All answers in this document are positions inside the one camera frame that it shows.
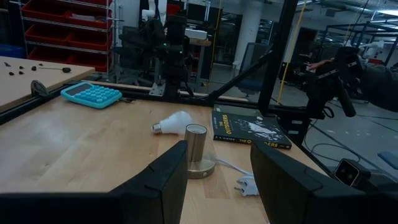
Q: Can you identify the person's forearm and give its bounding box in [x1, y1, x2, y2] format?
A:
[359, 63, 398, 113]

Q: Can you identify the small black table-level camera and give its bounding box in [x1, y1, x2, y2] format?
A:
[333, 158, 373, 189]

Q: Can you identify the brass lamp base with socket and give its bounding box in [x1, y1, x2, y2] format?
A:
[184, 123, 217, 180]

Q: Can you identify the black metal frame rig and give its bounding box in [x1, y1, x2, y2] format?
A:
[322, 21, 398, 67]

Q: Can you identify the teal calculator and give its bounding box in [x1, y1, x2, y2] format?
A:
[60, 82, 123, 110]

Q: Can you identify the blue floor mat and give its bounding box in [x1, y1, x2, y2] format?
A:
[377, 151, 398, 170]

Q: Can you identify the dark blue bin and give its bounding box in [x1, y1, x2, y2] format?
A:
[0, 43, 26, 59]

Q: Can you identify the black aluminium table frame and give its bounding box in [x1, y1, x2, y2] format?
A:
[0, 0, 330, 175]

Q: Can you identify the blue office chair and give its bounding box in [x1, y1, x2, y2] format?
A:
[234, 42, 273, 98]

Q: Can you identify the metal rack with red bins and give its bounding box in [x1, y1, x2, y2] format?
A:
[20, 0, 114, 74]

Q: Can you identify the black frame clamp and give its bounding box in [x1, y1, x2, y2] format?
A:
[30, 80, 50, 98]

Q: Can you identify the person's hand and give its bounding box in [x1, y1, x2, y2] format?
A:
[307, 58, 335, 72]

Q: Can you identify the yellow hanging cable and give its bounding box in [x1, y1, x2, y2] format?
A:
[275, 0, 308, 105]

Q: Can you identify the black floor cable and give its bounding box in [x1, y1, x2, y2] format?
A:
[303, 118, 362, 163]

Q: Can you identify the olive green notebook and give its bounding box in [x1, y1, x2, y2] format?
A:
[213, 104, 264, 118]

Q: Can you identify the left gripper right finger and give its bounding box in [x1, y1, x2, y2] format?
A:
[249, 141, 398, 224]

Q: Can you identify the white lamp power cord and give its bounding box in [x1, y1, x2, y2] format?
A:
[215, 157, 260, 197]

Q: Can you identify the white lightbulb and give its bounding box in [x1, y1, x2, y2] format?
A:
[151, 111, 193, 136]

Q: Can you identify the light wooden desk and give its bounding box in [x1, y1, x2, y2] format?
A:
[0, 55, 96, 112]

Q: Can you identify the black Outsiders paperback book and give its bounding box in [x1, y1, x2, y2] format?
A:
[211, 110, 293, 150]

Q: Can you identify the black handheld controller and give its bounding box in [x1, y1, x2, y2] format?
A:
[305, 46, 365, 119]

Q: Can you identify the white box on stand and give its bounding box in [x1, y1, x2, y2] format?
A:
[184, 28, 208, 41]

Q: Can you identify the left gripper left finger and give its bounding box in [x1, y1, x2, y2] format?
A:
[0, 139, 189, 224]

